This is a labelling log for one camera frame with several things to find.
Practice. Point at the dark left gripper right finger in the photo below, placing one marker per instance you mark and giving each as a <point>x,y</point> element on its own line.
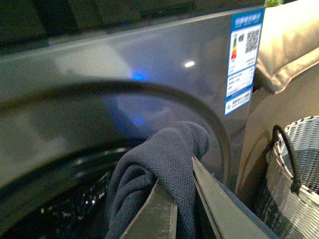
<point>226,220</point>

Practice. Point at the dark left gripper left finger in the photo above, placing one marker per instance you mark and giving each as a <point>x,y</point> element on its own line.
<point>157,219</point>

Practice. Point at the dark navy knit garment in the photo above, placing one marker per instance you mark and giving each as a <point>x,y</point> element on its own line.
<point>165,156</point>

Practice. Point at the steel washing machine drum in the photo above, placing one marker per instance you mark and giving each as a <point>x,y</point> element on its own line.
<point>62,225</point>

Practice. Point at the grey front-load washing machine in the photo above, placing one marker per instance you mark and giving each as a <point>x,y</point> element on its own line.
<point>82,74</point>

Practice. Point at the black white woven basket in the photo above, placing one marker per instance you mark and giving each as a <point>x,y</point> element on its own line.
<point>288,215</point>

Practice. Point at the brown sofa side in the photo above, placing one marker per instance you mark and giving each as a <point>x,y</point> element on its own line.
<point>298,100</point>

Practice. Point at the dark rubber door gasket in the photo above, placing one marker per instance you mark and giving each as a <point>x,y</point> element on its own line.
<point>66,184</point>

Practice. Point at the beige cushion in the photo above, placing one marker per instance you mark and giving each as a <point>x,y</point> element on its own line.
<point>289,43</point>

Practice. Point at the blue white energy label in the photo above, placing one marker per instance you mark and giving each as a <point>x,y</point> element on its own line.
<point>245,33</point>

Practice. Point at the black basket handle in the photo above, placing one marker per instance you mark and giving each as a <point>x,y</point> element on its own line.
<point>296,178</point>

